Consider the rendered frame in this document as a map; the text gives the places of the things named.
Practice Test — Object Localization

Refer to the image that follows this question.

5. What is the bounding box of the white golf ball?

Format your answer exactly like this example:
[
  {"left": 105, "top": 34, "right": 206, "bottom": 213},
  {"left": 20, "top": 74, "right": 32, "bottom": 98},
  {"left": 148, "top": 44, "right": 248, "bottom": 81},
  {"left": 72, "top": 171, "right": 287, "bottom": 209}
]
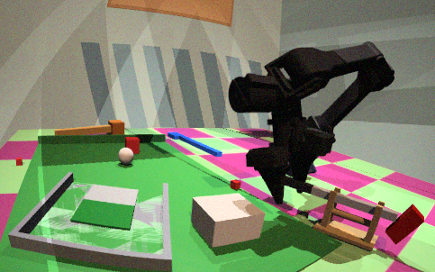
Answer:
[{"left": 118, "top": 148, "right": 134, "bottom": 165}]

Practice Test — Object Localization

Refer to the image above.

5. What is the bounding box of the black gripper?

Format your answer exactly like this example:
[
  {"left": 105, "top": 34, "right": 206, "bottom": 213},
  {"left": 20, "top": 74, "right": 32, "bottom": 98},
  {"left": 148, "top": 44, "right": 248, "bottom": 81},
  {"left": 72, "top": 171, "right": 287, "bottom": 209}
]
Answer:
[{"left": 246, "top": 111, "right": 318, "bottom": 204}]

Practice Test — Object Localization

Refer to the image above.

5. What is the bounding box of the large green flat mat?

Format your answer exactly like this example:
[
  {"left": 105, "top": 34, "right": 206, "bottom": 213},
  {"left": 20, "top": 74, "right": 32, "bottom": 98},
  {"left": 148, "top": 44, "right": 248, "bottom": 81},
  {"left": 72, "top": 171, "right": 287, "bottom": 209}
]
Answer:
[{"left": 0, "top": 142, "right": 342, "bottom": 272}]

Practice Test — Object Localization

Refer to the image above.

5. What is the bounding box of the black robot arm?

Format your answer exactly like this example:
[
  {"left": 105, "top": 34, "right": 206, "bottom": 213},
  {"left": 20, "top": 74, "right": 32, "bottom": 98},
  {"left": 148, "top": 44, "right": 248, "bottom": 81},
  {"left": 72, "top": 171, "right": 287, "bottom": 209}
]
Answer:
[{"left": 229, "top": 41, "right": 394, "bottom": 157}]

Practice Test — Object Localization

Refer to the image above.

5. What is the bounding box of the beige box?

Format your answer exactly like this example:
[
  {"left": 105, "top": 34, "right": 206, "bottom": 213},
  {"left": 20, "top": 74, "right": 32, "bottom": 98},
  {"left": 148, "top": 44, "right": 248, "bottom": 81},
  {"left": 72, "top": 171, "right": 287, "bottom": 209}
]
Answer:
[{"left": 191, "top": 194, "right": 265, "bottom": 247}]

